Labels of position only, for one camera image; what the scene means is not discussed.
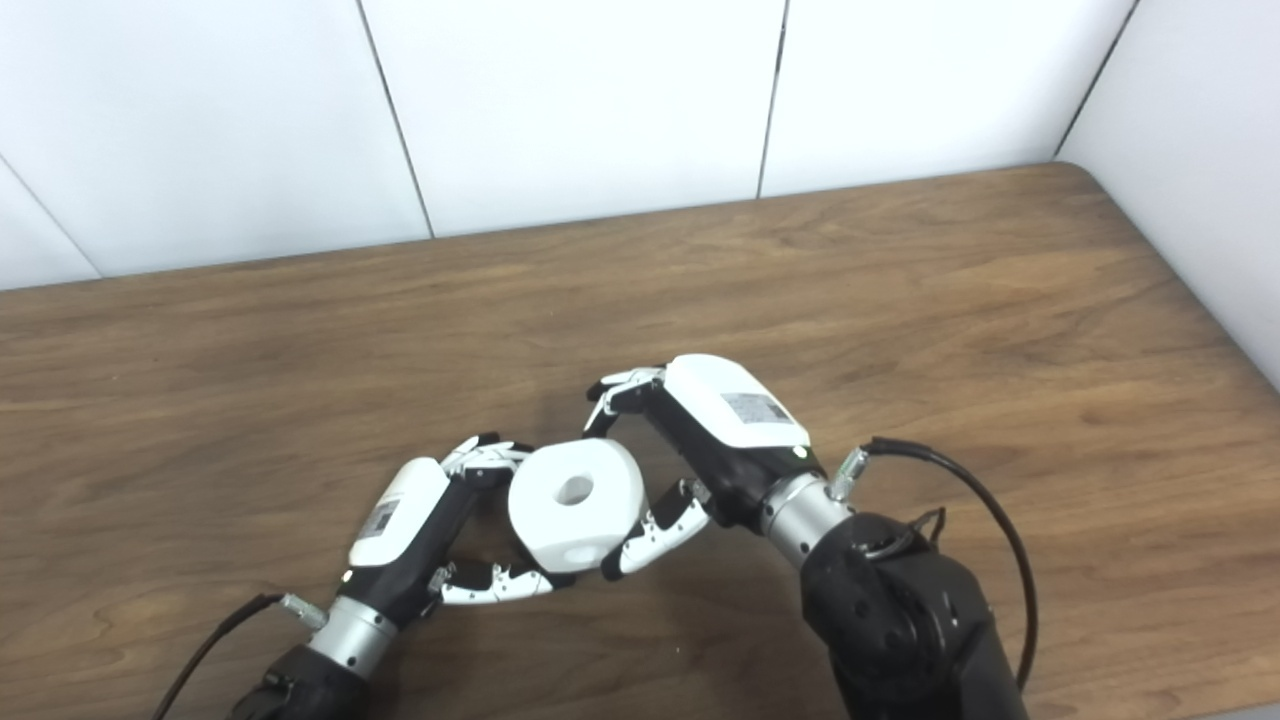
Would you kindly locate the round white plastic piece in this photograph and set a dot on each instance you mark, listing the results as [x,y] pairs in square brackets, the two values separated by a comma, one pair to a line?
[560,525]

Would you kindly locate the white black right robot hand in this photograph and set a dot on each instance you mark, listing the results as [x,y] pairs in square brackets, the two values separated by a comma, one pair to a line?
[740,420]

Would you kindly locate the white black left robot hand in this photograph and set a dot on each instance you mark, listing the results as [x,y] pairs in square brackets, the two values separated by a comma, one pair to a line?
[400,520]

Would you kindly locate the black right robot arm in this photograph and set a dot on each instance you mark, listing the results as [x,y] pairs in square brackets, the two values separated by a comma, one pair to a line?
[910,630]

